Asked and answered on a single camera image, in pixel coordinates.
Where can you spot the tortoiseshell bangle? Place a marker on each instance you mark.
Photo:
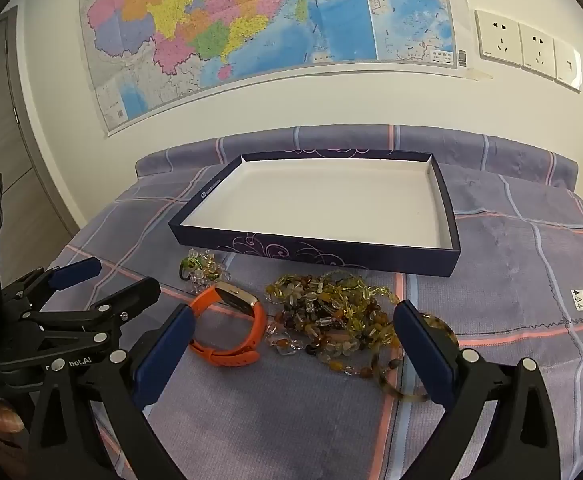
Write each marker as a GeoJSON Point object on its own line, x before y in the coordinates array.
{"type": "Point", "coordinates": [449, 330]}

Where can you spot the grey door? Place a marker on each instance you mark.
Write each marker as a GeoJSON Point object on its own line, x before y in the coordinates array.
{"type": "Point", "coordinates": [1, 125]}

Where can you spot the dark blue cardboard box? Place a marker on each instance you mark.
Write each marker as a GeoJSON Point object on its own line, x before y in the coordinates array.
{"type": "Point", "coordinates": [321, 200]}

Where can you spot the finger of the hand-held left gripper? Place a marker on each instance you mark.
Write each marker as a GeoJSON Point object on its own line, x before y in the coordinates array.
{"type": "Point", "coordinates": [74, 270]}
{"type": "Point", "coordinates": [121, 300]}

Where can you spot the white wall socket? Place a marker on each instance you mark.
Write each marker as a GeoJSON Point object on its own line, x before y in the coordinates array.
{"type": "Point", "coordinates": [499, 35]}
{"type": "Point", "coordinates": [537, 51]}
{"type": "Point", "coordinates": [568, 65]}

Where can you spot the orange smartwatch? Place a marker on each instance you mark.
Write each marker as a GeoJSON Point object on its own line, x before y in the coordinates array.
{"type": "Point", "coordinates": [205, 302]}

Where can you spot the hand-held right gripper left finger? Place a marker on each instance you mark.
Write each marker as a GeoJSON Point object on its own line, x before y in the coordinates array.
{"type": "Point", "coordinates": [161, 355]}

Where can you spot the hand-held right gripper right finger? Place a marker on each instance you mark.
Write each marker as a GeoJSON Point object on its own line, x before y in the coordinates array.
{"type": "Point", "coordinates": [426, 355]}

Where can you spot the colourful wall map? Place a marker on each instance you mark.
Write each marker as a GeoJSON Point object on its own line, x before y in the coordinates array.
{"type": "Point", "coordinates": [271, 10]}

